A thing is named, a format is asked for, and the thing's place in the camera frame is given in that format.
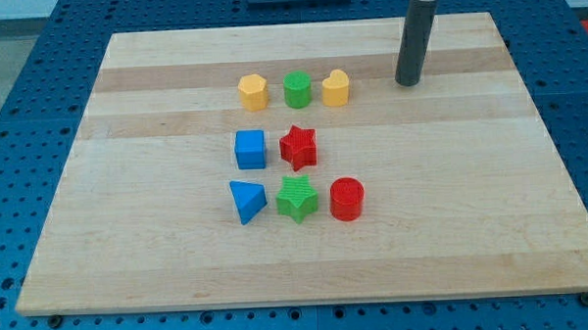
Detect red star block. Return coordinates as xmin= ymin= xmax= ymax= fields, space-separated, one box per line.
xmin=279 ymin=124 xmax=318 ymax=171

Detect green star block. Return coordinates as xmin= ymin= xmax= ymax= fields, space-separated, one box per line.
xmin=275 ymin=174 xmax=319 ymax=223

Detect blue cube block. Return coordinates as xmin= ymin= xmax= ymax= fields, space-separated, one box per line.
xmin=234 ymin=130 xmax=267 ymax=169

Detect light wooden board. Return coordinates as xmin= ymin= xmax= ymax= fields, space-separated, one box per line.
xmin=17 ymin=13 xmax=588 ymax=316

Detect blue triangle block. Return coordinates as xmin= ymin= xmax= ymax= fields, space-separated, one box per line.
xmin=229 ymin=180 xmax=267 ymax=225

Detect red cylinder block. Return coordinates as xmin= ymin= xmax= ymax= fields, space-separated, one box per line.
xmin=329 ymin=177 xmax=365 ymax=222

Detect green cylinder block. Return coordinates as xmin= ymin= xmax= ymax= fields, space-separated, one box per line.
xmin=283 ymin=71 xmax=313 ymax=109

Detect yellow heart block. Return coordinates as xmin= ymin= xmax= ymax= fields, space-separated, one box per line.
xmin=321 ymin=70 xmax=350 ymax=107

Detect yellow hexagon block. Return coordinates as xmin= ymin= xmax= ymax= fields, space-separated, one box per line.
xmin=237 ymin=74 xmax=270 ymax=112

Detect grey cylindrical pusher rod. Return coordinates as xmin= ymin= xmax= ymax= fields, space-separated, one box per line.
xmin=395 ymin=0 xmax=437 ymax=87

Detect black left board screw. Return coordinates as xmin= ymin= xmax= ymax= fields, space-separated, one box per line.
xmin=46 ymin=314 xmax=63 ymax=329

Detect black board screw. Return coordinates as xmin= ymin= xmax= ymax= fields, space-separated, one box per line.
xmin=578 ymin=292 xmax=588 ymax=307
xmin=46 ymin=314 xmax=63 ymax=329

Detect black right board screw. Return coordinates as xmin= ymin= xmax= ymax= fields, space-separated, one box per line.
xmin=578 ymin=292 xmax=588 ymax=307

